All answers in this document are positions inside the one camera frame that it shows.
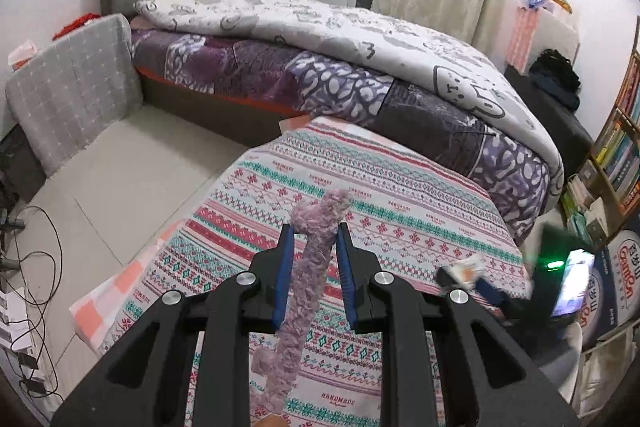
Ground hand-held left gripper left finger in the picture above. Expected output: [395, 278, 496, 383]
[50, 223, 297, 427]

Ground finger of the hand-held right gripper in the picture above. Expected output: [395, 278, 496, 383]
[436, 266, 522, 314]

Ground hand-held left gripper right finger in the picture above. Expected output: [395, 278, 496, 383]
[336, 222, 581, 427]

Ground pink fuzzy cloth strip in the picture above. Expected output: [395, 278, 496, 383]
[250, 188, 352, 420]

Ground small white wrapper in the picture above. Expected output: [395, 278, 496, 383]
[446, 257, 487, 289]

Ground stack of teal books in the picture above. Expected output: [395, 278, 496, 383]
[565, 212, 592, 239]

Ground blue printed carton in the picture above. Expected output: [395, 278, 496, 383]
[580, 229, 640, 350]

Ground small beige box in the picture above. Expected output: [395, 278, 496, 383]
[587, 201, 621, 244]

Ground striped patterned tablecloth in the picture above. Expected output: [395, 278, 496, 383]
[70, 116, 531, 427]

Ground white shelf unit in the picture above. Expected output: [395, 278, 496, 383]
[570, 322, 638, 427]

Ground wooden bookshelf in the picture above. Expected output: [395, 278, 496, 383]
[560, 52, 640, 248]

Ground row of colourful books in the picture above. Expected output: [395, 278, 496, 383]
[615, 56, 640, 120]
[599, 122, 640, 210]

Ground dark storage bench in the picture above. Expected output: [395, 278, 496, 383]
[502, 64, 596, 188]

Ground orange checked cloth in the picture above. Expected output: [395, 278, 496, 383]
[70, 221, 181, 355]

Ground purple patterned blanket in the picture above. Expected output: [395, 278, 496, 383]
[129, 29, 551, 243]

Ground dark blue folded clothes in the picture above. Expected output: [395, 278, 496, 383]
[530, 69, 582, 110]

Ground black bag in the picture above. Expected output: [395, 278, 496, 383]
[529, 49, 581, 80]

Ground white cartoon print quilt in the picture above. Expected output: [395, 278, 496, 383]
[132, 0, 563, 198]

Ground pink checked hanging cloth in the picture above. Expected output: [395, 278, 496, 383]
[506, 6, 541, 75]

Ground white drawer cabinet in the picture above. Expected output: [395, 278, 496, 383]
[535, 12, 581, 72]

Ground white power strip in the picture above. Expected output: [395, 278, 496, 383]
[0, 287, 42, 369]

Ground grey checked cushion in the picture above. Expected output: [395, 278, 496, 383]
[5, 13, 146, 178]

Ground red cloth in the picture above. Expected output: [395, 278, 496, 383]
[52, 12, 101, 40]

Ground black cable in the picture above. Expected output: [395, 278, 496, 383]
[0, 204, 65, 305]

